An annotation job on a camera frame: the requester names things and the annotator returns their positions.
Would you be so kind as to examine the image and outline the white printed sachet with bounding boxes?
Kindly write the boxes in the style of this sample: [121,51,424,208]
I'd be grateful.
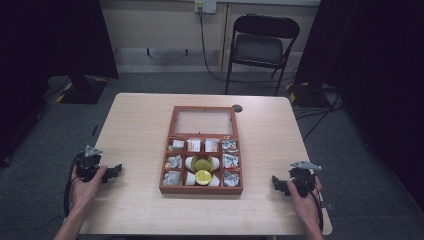
[222,153,240,170]
[221,139,240,154]
[223,170,241,187]

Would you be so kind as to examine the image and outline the black curtain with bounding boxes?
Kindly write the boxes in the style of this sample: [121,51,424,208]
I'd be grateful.
[0,0,120,168]
[294,0,424,211]

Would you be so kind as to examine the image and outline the white wall socket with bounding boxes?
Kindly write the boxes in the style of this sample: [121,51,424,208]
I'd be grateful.
[194,0,218,15]

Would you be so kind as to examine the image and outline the stand base with striped tape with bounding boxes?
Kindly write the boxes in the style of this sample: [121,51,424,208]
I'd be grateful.
[45,75,110,105]
[285,81,335,109]

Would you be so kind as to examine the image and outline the wooden compartment box with lid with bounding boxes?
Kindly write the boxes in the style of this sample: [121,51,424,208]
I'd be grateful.
[158,105,244,196]

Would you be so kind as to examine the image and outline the black floor cables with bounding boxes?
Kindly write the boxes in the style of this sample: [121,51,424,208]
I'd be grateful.
[294,93,346,142]

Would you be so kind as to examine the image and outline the person's left hand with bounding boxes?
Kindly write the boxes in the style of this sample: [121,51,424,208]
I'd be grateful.
[70,164,109,211]

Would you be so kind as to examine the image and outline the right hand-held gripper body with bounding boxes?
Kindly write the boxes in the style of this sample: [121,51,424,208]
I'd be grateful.
[287,160,324,198]

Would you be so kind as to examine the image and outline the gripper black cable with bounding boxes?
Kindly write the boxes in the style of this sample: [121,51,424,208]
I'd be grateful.
[309,186,326,232]
[63,152,84,219]

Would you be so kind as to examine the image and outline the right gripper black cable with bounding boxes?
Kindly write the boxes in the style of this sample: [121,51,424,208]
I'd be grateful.
[309,186,326,232]

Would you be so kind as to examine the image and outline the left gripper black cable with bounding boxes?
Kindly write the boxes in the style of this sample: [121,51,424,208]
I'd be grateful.
[63,152,84,219]

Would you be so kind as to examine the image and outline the person's right hand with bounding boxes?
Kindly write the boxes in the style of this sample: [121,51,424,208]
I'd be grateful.
[286,175,324,224]

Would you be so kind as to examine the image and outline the white and orange sachet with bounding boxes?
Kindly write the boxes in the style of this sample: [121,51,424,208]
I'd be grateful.
[204,138,220,153]
[186,138,202,153]

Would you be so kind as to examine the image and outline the black folding chair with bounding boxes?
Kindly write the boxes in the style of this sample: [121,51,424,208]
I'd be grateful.
[224,13,301,97]

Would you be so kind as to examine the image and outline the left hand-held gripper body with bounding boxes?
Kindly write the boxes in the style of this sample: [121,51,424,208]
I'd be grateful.
[75,144,104,183]

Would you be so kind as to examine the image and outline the silver sachet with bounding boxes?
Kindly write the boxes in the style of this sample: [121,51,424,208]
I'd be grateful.
[165,154,183,169]
[167,139,185,152]
[162,170,182,186]

